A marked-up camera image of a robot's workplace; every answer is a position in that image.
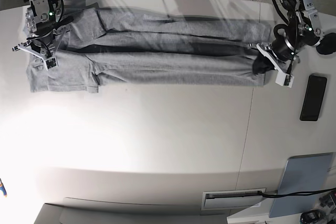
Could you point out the grey T-shirt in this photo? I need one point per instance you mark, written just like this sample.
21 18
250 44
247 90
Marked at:
111 46

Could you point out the white cable tray slot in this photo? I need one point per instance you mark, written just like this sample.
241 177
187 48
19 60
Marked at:
234 199

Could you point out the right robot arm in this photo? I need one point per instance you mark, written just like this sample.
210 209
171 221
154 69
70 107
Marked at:
46 28

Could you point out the black computer mouse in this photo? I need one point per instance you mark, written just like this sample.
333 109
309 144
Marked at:
327 45

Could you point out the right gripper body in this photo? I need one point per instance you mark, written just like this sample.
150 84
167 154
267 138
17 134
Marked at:
44 48

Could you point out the black smartphone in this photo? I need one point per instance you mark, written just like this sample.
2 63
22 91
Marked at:
313 98

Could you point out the grey blue tablet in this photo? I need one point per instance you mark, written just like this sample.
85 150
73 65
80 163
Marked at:
302 173

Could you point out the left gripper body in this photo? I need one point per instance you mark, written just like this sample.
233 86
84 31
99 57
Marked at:
279 56

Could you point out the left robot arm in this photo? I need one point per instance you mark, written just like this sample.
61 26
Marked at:
300 27

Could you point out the orange blue tool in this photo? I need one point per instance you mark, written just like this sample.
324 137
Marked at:
2 188

